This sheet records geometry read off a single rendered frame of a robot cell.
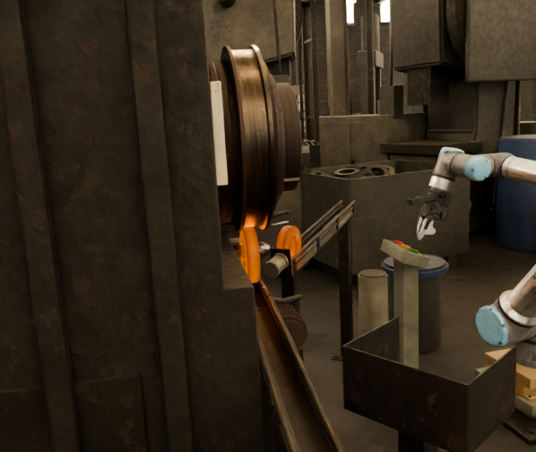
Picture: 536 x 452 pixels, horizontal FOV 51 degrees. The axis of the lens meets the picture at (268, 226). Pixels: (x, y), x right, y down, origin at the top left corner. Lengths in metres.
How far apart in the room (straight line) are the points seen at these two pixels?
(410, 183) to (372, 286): 1.68
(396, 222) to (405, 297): 1.49
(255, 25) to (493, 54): 1.93
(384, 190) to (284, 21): 1.38
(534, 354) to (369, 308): 0.62
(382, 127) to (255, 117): 4.19
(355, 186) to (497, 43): 1.95
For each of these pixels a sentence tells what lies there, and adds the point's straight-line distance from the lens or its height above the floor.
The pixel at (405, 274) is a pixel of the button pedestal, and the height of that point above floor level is 0.50.
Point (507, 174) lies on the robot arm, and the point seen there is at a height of 0.91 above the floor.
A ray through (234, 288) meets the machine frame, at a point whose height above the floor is 0.87.
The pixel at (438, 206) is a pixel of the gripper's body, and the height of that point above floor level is 0.78.
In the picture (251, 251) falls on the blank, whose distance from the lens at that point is 1.45.
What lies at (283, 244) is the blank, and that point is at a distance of 1.95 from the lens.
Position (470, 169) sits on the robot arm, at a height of 0.94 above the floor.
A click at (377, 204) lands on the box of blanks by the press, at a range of 3.74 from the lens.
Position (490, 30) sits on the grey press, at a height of 1.72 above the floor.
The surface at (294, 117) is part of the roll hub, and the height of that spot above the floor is 1.17.
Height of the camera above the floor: 1.18
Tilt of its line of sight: 11 degrees down
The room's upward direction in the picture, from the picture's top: 3 degrees counter-clockwise
